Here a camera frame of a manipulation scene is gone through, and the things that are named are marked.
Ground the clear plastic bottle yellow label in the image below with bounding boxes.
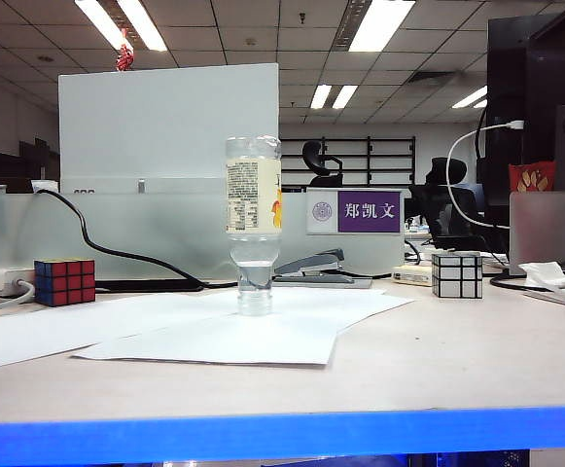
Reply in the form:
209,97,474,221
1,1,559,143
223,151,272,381
224,134,283,317

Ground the grey stapler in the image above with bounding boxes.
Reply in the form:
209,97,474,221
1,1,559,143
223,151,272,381
273,247,357,285

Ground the black office chair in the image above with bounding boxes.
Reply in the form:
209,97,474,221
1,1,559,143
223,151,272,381
410,156,490,252
301,139,347,189

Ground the purple and white nameplate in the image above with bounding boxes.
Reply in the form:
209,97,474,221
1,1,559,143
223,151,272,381
306,188,405,236

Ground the grey flat plate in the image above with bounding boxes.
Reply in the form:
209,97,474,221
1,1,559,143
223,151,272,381
272,273,376,291

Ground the white paper sheet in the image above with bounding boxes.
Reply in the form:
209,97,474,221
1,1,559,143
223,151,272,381
203,286,417,337
0,292,244,372
70,310,342,367

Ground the frosted glass desk partition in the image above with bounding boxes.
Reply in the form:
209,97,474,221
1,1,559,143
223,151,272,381
0,188,406,282

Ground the small beige box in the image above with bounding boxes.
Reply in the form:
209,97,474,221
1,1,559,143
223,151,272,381
391,264,434,287

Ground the silver mirror cube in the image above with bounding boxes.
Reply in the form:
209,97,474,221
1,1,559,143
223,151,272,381
431,251,485,300

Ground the blue table edge strip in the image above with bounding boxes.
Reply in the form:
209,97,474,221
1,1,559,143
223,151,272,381
0,406,565,464

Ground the ceiling air vent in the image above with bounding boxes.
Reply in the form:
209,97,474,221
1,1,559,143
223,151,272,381
406,71,462,89

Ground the coloured Rubik's cube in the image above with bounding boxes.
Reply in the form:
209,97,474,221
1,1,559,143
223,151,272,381
33,258,97,307

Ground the red hanging ornament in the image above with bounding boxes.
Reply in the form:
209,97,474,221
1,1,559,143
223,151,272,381
116,27,136,72

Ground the red snack bag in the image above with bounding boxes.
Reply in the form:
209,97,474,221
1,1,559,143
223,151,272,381
508,161,557,193

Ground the crumpled white tissue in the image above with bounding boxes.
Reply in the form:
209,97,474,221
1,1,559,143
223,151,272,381
517,261,565,300

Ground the grey frosted side panel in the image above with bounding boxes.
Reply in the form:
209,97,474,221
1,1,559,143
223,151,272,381
509,190,565,277

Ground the dark office cabinet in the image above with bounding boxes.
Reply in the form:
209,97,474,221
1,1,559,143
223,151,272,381
0,139,61,194

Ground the black computer monitor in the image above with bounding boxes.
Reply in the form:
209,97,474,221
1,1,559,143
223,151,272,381
476,0,565,230

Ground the black wall shelf rack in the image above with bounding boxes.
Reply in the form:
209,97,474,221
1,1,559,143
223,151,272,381
280,135,417,189

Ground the thick black monitor cable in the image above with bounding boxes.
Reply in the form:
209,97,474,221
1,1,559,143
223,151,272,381
34,189,283,293

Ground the black monitor power cable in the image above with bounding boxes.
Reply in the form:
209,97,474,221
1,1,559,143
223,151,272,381
488,272,528,290

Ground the white USB cable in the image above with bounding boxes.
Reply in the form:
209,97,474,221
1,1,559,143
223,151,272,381
445,119,526,231

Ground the grey power strip cable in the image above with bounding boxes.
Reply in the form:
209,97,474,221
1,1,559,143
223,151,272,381
0,278,38,315

